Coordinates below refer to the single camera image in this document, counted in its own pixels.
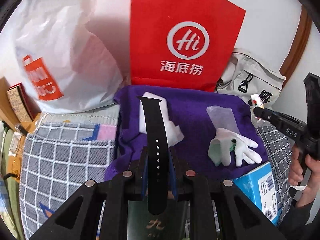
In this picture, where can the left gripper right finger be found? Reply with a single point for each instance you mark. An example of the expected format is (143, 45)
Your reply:
(185, 183)

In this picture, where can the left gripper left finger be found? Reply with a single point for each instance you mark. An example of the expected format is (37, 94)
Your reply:
(129, 178)

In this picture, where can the white glove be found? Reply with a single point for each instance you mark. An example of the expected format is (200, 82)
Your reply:
(243, 148)

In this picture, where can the clear plastic zip bag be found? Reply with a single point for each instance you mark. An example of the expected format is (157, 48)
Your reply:
(223, 118)

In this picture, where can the dark green tin box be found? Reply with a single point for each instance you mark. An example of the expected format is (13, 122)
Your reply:
(168, 225)

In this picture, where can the purple towel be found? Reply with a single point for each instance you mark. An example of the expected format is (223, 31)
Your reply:
(187, 109)

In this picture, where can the blue tissue box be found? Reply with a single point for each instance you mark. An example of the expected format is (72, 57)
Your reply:
(258, 185)

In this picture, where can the grey checkered bed cover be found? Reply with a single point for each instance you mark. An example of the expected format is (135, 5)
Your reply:
(58, 158)

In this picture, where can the beige Nike waist bag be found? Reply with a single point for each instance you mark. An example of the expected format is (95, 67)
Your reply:
(247, 74)

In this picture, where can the red paper bag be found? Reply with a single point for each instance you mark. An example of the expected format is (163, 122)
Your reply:
(182, 43)

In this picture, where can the white Miniso plastic bag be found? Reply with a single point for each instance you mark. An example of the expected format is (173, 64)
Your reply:
(65, 67)

